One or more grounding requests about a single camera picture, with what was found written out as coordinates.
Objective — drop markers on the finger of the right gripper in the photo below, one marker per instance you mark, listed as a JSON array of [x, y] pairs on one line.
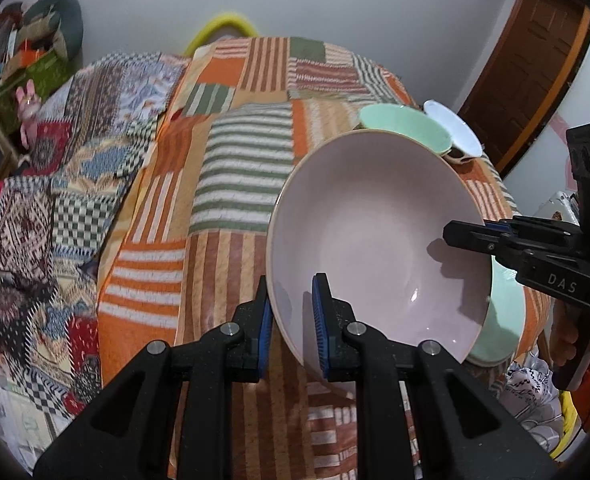
[[502, 226], [475, 238]]

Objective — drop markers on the brown wooden door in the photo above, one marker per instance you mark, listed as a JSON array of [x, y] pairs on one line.
[[527, 75]]

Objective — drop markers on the yellow foam arch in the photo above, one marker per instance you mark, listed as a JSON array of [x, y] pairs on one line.
[[227, 24]]

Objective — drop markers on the right hand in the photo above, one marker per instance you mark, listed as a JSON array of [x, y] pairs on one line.
[[564, 335]]

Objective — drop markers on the pink rabbit toy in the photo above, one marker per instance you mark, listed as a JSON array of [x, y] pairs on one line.
[[29, 105]]

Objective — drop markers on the mint green bowl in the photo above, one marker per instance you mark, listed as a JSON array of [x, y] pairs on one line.
[[408, 122]]

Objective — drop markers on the white bowl brown spots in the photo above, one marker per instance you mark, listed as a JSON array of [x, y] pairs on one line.
[[465, 145]]

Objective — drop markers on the green storage box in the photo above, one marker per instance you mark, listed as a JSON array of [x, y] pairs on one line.
[[48, 73]]

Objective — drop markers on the wooden wardrobe sliding doors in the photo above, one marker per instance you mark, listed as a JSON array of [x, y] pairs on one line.
[[545, 168]]

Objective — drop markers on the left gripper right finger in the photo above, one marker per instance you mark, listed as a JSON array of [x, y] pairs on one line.
[[420, 414]]

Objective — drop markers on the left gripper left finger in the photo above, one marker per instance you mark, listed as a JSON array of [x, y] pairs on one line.
[[168, 403]]

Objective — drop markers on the grey green neck pillow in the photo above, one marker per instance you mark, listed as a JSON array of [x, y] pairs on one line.
[[58, 21]]

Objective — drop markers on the ethnic patterned patchwork blanket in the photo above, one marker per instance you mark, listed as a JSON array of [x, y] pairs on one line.
[[57, 215]]

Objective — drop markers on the mint green plate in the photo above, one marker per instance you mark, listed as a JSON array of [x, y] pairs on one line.
[[505, 321]]

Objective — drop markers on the orange striped patchwork quilt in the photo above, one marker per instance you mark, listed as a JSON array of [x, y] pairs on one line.
[[190, 240]]

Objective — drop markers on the pink bowl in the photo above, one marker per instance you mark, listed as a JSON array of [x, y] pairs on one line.
[[367, 209]]

